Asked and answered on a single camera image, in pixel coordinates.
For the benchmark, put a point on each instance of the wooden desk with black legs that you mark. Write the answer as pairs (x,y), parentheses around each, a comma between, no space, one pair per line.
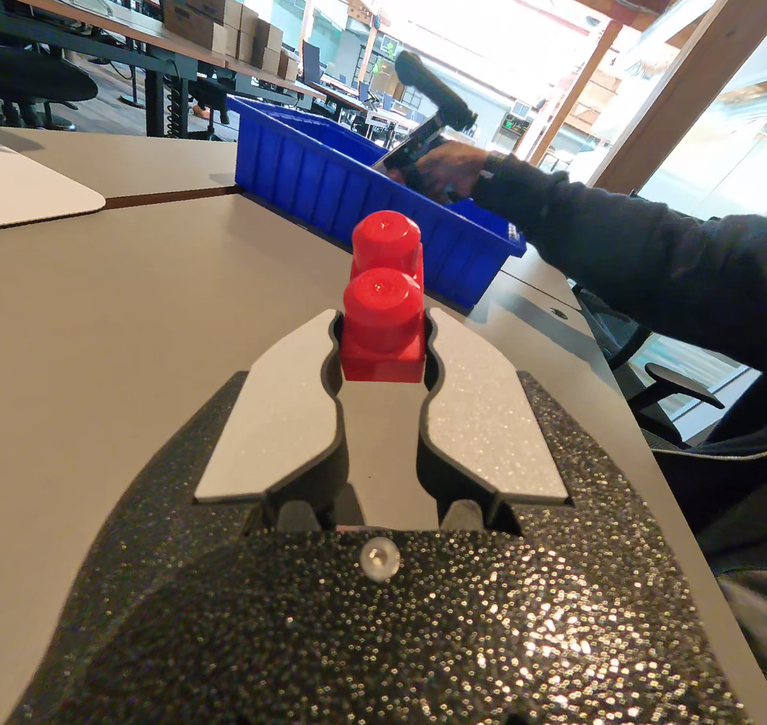
(120,29)

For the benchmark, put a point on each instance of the blue plastic bin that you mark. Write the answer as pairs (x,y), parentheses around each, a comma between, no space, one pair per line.
(311,179)

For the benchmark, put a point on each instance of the red two-stud block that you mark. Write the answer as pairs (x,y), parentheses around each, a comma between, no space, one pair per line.
(383,317)

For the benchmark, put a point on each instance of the stack of cardboard boxes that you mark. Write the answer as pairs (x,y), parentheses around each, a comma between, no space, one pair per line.
(198,11)

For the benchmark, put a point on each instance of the black mesh chair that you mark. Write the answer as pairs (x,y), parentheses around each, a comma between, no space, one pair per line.
(617,329)

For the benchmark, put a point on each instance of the person's right hand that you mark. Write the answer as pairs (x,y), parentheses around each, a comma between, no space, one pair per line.
(455,167)

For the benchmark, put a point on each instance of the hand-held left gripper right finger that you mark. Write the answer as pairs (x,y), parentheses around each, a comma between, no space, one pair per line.
(491,431)

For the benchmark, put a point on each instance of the wooden pillar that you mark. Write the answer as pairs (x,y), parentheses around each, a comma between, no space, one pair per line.
(581,83)
(689,77)

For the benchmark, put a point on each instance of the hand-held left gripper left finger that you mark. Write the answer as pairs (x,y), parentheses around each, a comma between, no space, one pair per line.
(269,425)

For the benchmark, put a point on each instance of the person's right forearm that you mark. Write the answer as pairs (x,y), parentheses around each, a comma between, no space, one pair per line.
(599,239)

